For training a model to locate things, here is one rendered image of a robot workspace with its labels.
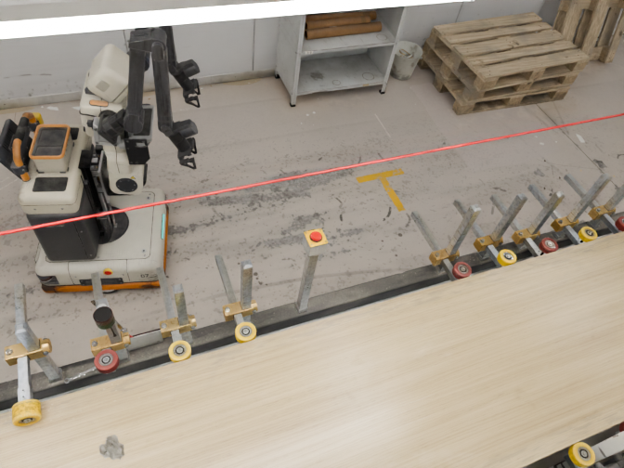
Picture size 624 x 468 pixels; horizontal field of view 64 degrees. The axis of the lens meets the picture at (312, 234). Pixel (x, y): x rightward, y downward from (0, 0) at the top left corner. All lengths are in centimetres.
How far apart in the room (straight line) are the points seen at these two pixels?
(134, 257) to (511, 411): 203
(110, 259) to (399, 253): 183
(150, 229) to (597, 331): 233
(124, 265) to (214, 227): 73
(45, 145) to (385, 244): 212
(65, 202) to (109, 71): 69
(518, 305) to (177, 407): 144
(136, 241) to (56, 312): 60
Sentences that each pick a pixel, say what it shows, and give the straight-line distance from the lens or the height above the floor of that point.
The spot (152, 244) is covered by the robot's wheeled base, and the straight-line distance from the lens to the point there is 298.
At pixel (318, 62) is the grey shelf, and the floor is 14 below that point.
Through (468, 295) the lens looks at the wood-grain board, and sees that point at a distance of 224.
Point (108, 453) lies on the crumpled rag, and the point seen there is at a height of 91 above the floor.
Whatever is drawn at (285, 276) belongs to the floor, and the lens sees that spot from 316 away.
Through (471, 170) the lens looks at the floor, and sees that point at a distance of 421.
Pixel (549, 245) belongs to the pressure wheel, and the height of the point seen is 90.
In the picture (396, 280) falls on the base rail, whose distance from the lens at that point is 242.
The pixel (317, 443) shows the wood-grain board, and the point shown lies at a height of 90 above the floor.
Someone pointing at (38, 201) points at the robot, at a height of 79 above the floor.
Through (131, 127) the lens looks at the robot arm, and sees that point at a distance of 221.
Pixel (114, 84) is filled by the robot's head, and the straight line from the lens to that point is 229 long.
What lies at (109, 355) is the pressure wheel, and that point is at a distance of 196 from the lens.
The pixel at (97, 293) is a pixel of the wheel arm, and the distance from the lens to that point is 215.
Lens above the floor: 264
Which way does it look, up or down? 51 degrees down
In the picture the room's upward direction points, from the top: 11 degrees clockwise
